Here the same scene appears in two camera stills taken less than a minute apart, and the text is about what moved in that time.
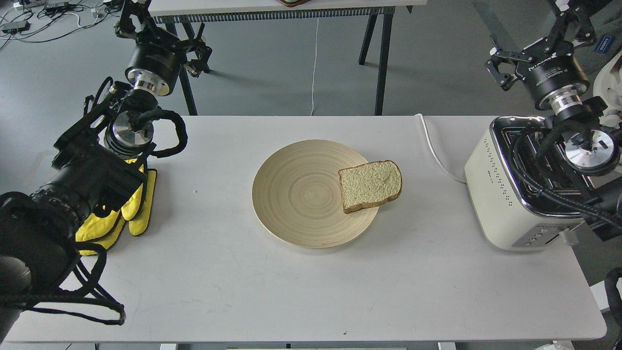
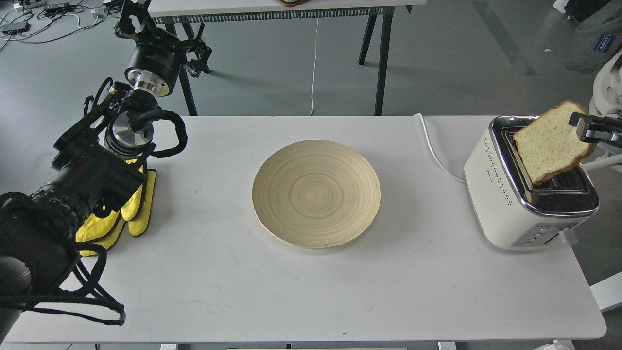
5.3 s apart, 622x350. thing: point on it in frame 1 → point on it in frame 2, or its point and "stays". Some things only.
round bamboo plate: x=297 y=198 stays
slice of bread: x=370 y=184 → x=548 y=143
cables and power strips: x=38 y=21 stays
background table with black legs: x=185 y=14 stays
